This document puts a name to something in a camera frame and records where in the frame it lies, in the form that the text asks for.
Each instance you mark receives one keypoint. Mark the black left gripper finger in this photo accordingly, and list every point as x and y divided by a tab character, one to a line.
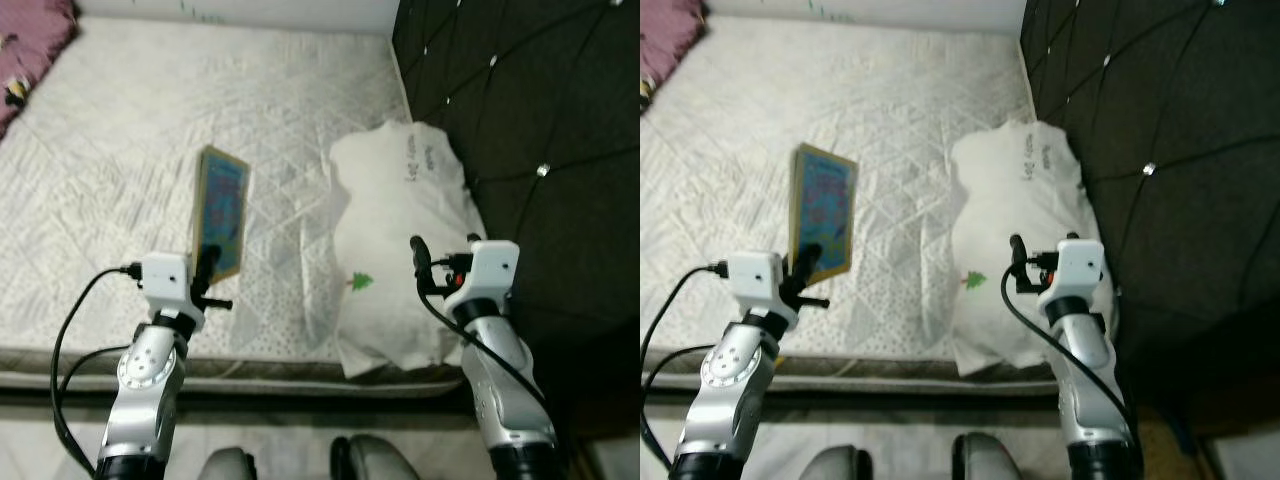
802	268
208	268

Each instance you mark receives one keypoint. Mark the white pillow with green tree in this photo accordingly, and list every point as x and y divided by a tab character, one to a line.
400	200
1020	200

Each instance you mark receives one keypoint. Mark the colourful children's book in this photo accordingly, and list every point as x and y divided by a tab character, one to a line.
222	210
825	210

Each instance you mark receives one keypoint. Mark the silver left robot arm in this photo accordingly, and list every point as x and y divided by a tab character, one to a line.
145	380
730	380

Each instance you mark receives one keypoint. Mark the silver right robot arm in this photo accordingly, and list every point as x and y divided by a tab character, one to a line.
1090	380
500	380

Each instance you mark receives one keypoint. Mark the black tufted headboard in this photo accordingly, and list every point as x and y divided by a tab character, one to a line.
540	100
1180	100

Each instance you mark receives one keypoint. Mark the beige quilted mattress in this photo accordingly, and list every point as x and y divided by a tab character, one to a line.
120	130
730	130

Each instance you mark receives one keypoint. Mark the grey left robot leg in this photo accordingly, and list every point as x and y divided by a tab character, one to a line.
228	465
835	464

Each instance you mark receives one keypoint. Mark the grey robot leg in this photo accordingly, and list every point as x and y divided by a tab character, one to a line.
835	464
990	458
228	465
378	460

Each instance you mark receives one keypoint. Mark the grey right robot leg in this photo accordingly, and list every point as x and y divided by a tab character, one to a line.
990	458
378	460

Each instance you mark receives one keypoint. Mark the pink cartoon print blanket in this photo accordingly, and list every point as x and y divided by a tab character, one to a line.
30	40
660	40

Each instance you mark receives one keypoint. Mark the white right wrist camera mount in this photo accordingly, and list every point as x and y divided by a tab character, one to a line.
492	265
1078	262

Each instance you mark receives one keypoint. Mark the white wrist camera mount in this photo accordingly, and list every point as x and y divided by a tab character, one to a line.
1078	262
492	265
165	275
752	275

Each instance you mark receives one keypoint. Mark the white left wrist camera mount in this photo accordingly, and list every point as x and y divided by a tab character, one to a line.
165	275
752	275

